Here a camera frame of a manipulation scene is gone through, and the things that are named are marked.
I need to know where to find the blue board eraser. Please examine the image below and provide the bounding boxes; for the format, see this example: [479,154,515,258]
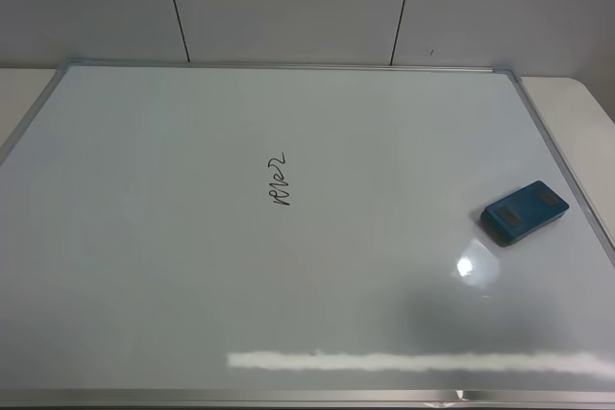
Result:
[480,181,570,246]

